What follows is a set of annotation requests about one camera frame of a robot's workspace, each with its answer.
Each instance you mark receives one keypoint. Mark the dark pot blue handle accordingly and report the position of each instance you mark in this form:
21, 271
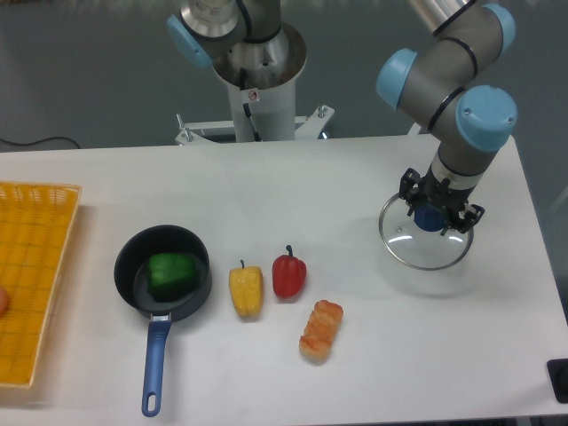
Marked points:
131, 278

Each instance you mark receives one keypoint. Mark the glass pot lid blue knob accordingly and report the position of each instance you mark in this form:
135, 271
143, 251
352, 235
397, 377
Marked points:
428, 249

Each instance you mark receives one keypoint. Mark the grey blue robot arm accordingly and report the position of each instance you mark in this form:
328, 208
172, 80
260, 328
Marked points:
471, 123

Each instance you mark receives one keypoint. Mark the orange shrimp sushi toy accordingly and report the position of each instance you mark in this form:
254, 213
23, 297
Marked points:
320, 331

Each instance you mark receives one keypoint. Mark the red bell pepper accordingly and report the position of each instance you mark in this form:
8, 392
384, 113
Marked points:
288, 275

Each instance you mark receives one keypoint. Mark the yellow bell pepper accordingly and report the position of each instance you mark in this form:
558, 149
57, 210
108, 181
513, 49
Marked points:
246, 285

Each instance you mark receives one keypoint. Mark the black device at table edge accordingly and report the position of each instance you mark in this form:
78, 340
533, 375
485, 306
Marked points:
558, 375

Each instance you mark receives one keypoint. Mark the yellow woven basket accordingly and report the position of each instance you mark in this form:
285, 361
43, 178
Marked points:
36, 223

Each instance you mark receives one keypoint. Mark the orange object in basket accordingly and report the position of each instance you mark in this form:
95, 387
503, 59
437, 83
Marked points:
4, 300

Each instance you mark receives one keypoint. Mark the green bell pepper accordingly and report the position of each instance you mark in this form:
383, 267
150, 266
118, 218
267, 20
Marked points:
171, 275

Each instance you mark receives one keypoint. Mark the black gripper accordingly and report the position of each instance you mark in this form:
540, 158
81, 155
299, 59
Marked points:
458, 215

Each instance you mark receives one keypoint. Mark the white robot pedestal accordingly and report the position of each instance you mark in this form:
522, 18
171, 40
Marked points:
260, 79

